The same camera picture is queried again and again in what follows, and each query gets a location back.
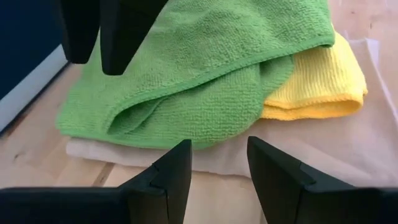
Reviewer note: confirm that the green microfibre towel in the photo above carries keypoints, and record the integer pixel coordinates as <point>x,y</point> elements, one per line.
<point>202,77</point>

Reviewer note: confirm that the yellow microfibre towel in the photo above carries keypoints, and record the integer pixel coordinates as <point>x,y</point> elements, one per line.
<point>323,90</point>

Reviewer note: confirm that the pale pink towel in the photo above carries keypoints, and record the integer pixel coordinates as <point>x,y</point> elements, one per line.
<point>326,146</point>

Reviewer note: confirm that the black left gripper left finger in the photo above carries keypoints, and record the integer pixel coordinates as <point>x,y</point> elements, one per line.
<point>93,207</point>

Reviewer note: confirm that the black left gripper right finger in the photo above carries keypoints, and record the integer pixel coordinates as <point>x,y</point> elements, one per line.
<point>326,207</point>

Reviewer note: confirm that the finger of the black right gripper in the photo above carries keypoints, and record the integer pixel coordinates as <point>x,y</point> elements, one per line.
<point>124,34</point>
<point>79,31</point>

